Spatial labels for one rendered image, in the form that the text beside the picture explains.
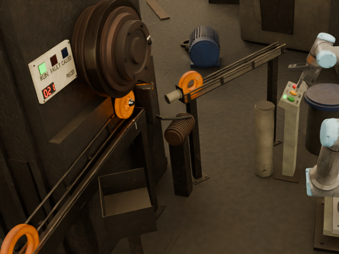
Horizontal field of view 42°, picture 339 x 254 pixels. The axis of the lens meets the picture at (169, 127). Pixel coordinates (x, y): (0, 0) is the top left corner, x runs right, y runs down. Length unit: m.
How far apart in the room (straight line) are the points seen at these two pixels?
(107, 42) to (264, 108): 1.15
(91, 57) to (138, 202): 0.67
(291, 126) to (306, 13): 1.98
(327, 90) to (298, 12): 1.61
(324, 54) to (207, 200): 1.16
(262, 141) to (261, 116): 0.18
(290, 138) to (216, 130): 0.82
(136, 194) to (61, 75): 0.62
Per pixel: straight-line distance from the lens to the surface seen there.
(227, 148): 3.30
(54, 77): 1.98
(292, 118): 2.79
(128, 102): 2.29
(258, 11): 4.79
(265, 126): 2.80
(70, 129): 2.08
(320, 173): 2.30
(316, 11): 4.56
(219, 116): 3.68
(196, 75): 2.65
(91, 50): 2.00
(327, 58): 2.36
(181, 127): 2.61
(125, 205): 2.00
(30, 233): 1.86
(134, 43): 2.09
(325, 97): 3.08
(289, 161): 2.97
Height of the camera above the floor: 1.92
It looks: 32 degrees down
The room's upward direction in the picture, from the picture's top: 7 degrees counter-clockwise
